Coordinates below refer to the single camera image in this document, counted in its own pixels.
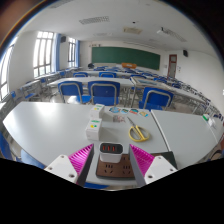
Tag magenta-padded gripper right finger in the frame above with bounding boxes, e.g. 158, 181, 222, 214
129, 143, 178, 187

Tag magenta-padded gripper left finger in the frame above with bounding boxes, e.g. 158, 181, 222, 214
44, 143, 95, 187

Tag white charger block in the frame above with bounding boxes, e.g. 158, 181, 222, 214
98, 142, 124, 164

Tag brown power strip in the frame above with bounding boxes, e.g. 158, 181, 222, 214
95, 153, 136, 179

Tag white box with coloured dots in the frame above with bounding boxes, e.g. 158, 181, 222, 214
85, 118, 103, 141

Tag blue classroom chairs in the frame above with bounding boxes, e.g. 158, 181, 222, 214
0, 65, 224, 169

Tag grey classroom desks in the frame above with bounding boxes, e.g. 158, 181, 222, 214
19, 66, 214, 114

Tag red-brown door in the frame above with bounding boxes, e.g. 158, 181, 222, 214
167, 54, 178, 79

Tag orange lectern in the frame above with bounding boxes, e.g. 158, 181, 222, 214
121, 62, 138, 70

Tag tall bright window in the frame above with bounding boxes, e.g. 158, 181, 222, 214
0, 44, 14, 101
32, 30, 55, 78

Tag blue curtain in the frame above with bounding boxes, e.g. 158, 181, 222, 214
75, 39, 81, 68
53, 33, 63, 73

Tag narrow bright window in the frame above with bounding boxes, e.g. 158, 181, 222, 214
68, 37, 77, 68

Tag green chalkboard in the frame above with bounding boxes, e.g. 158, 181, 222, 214
91, 46, 161, 71

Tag white ceiling projector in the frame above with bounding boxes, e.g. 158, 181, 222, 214
156, 29, 171, 37

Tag ceiling light panels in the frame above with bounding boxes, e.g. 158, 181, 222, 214
78, 15, 188, 43

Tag yellow-handled scissors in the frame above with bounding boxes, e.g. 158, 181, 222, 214
126, 116, 151, 143

